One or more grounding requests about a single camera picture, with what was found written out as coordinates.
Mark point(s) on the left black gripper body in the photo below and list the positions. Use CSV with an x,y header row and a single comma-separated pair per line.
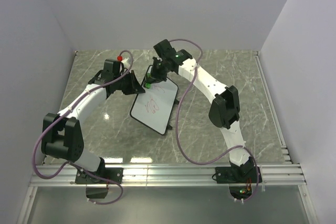
x,y
123,84

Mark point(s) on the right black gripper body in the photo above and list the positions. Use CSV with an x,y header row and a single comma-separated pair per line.
x,y
158,70

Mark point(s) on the green whiteboard eraser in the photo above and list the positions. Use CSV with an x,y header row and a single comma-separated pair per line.
x,y
148,80

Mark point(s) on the white board black frame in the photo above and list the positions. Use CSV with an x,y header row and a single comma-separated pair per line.
x,y
154,107

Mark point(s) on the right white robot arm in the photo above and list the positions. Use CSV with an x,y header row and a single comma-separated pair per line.
x,y
224,100

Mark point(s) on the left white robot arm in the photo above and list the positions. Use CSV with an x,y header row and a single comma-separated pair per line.
x,y
62,135

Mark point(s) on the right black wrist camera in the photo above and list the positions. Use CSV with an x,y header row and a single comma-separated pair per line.
x,y
164,48

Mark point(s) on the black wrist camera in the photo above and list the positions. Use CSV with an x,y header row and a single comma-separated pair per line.
x,y
112,67
164,48

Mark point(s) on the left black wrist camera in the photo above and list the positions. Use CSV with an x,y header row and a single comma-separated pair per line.
x,y
112,67

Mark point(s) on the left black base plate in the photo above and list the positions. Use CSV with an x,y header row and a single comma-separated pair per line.
x,y
114,174

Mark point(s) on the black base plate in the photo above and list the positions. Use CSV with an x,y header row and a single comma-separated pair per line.
x,y
114,174
230,175

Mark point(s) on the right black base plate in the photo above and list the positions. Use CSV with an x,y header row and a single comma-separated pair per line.
x,y
230,175

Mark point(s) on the aluminium right side rail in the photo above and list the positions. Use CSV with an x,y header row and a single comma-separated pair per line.
x,y
284,148

